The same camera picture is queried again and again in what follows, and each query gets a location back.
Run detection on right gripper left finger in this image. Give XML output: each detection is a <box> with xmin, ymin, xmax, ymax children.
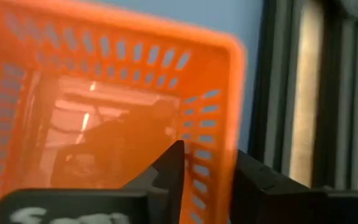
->
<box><xmin>0</xmin><ymin>139</ymin><xmax>185</xmax><ymax>224</ymax></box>

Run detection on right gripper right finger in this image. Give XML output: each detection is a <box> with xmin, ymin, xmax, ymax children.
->
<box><xmin>229</xmin><ymin>149</ymin><xmax>358</xmax><ymax>224</ymax></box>

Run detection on orange plastic basket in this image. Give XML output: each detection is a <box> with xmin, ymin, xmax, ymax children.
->
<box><xmin>0</xmin><ymin>0</ymin><xmax>248</xmax><ymax>224</ymax></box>

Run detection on black aluminium rig frame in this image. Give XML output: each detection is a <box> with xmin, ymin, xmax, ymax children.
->
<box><xmin>249</xmin><ymin>0</ymin><xmax>358</xmax><ymax>191</ymax></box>

